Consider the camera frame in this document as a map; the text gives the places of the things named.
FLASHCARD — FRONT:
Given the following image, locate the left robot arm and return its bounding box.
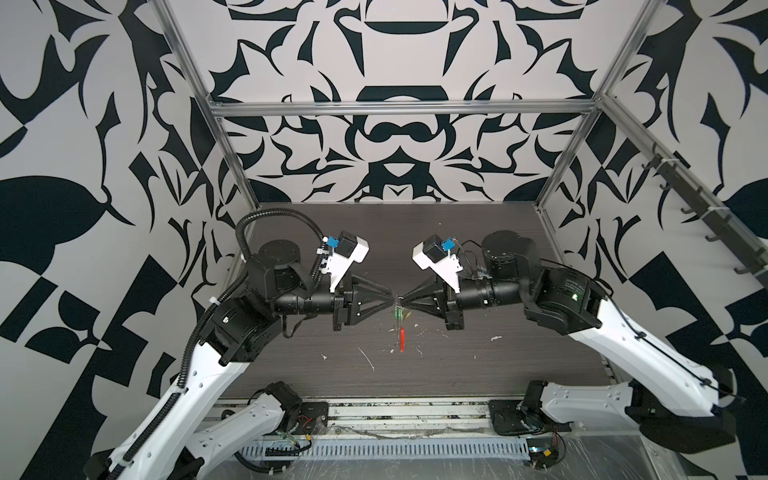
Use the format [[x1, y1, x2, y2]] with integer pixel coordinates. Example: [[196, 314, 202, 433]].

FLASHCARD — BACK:
[[84, 232, 393, 479]]

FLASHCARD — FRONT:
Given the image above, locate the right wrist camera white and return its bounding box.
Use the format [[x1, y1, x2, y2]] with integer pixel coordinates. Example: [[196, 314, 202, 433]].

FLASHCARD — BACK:
[[412, 234, 462, 293]]

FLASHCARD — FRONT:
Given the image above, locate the white slotted cable duct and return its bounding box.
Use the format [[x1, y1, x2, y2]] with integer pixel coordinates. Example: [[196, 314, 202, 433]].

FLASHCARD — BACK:
[[241, 438, 530, 461]]

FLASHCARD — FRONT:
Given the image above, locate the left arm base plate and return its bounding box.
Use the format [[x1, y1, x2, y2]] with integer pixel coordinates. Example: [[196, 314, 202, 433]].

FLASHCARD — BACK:
[[287, 401, 330, 436]]

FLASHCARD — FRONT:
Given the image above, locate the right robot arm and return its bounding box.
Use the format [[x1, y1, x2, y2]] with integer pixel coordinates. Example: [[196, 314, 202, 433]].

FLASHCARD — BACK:
[[401, 230, 736, 454]]

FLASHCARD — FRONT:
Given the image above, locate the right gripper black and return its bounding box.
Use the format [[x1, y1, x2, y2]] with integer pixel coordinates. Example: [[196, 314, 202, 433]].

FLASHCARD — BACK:
[[403, 271, 534, 329]]

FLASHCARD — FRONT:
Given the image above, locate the aluminium front rail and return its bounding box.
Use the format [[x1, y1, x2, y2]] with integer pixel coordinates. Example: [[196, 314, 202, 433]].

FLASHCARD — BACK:
[[203, 395, 664, 444]]

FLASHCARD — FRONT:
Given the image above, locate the small green circuit board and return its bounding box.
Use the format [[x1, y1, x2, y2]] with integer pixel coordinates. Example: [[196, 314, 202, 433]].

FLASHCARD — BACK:
[[526, 435, 566, 470]]

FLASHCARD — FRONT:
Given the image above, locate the black wall hook rack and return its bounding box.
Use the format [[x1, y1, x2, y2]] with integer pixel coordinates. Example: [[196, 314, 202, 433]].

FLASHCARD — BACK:
[[643, 142, 767, 289]]

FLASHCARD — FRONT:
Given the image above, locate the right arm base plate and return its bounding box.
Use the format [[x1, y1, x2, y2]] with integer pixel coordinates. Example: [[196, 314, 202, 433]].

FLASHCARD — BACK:
[[488, 399, 571, 436]]

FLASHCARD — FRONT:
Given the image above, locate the left black corrugated cable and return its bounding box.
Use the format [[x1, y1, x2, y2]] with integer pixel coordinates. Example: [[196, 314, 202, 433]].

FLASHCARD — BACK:
[[235, 207, 328, 259]]

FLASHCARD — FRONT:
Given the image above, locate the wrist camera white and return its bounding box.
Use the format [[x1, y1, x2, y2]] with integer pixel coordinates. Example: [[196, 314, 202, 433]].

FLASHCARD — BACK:
[[412, 234, 462, 293], [318, 231, 370, 293]]

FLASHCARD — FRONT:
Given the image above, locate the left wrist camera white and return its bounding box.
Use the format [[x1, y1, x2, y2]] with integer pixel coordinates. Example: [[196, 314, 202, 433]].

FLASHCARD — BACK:
[[318, 231, 370, 293]]

